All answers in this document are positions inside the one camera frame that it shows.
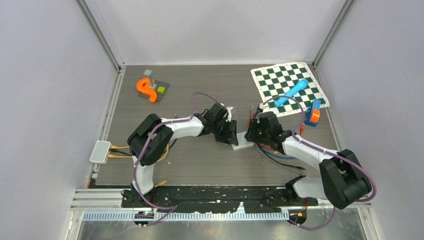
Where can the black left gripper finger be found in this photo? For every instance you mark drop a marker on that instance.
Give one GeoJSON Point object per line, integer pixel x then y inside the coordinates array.
{"type": "Point", "coordinates": [223, 137]}
{"type": "Point", "coordinates": [232, 133]}

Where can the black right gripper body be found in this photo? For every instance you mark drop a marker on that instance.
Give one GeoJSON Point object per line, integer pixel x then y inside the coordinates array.
{"type": "Point", "coordinates": [262, 135]}

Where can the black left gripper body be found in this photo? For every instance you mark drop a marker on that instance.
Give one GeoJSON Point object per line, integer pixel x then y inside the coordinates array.
{"type": "Point", "coordinates": [221, 126]}

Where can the white network switch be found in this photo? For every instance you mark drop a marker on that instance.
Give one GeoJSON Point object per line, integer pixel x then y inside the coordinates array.
{"type": "Point", "coordinates": [242, 142]}

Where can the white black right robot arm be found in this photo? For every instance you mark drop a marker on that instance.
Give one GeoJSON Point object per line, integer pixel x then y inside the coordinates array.
{"type": "Point", "coordinates": [342, 179]}

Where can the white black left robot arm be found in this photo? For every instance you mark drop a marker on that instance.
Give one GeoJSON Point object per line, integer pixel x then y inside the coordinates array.
{"type": "Point", "coordinates": [150, 139]}

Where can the green white chessboard mat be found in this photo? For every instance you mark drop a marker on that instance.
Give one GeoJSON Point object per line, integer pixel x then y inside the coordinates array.
{"type": "Point", "coordinates": [278, 79]}

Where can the light blue toy microphone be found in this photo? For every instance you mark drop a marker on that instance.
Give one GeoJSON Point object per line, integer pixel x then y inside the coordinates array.
{"type": "Point", "coordinates": [301, 84]}

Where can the grey lego baseplate with bricks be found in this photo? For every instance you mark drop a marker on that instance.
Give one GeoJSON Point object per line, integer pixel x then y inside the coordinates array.
{"type": "Point", "coordinates": [160, 86]}

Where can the orange S-shaped toy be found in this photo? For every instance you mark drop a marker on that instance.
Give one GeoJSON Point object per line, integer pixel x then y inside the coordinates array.
{"type": "Point", "coordinates": [144, 87]}

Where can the small grey lego tile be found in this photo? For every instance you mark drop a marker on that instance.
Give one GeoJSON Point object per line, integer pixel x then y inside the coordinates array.
{"type": "Point", "coordinates": [147, 72]}

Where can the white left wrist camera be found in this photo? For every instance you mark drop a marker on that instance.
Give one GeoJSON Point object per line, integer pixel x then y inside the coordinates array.
{"type": "Point", "coordinates": [229, 113]}

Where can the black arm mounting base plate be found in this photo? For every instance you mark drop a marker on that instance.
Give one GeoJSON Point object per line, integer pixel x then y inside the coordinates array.
{"type": "Point", "coordinates": [215, 199]}

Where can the aluminium frame rail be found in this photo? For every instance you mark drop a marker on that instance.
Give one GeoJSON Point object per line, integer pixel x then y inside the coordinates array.
{"type": "Point", "coordinates": [111, 198]}

